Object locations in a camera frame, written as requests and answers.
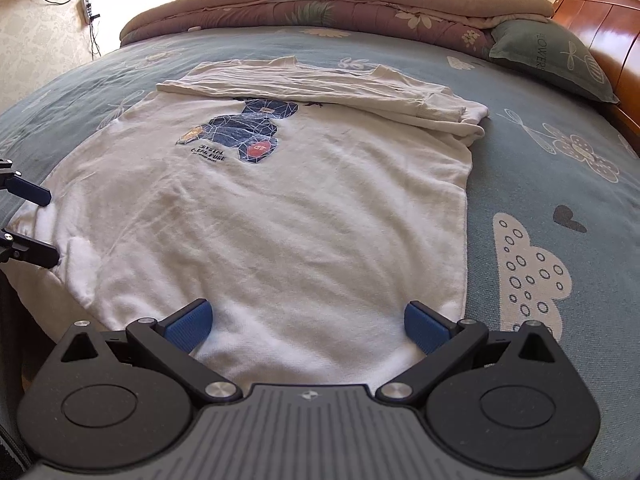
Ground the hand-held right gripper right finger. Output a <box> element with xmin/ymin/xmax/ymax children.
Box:
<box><xmin>375</xmin><ymin>301</ymin><xmax>557</xmax><ymax>407</ymax></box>

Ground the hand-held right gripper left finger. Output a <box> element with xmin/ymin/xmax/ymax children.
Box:
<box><xmin>59</xmin><ymin>299</ymin><xmax>244</xmax><ymax>407</ymax></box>

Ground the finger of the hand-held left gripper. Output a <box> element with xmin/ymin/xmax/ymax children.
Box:
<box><xmin>0</xmin><ymin>156</ymin><xmax>53</xmax><ymax>207</ymax></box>
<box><xmin>0</xmin><ymin>227</ymin><xmax>61</xmax><ymax>269</ymax></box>

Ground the white printed long-sleeve shirt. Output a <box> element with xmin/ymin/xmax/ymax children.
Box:
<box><xmin>10</xmin><ymin>57</ymin><xmax>488</xmax><ymax>396</ymax></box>

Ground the blue floral bed sheet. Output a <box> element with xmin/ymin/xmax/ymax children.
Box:
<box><xmin>0</xmin><ymin>25</ymin><xmax>640</xmax><ymax>480</ymax></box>

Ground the teal pillow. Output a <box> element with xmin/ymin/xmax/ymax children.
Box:
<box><xmin>489</xmin><ymin>19</ymin><xmax>621</xmax><ymax>106</ymax></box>

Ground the pink floral quilt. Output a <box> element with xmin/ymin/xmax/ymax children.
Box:
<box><xmin>119</xmin><ymin>0</ymin><xmax>555</xmax><ymax>61</ymax></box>

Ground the wooden headboard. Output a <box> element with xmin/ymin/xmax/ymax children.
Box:
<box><xmin>552</xmin><ymin>0</ymin><xmax>640</xmax><ymax>158</ymax></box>

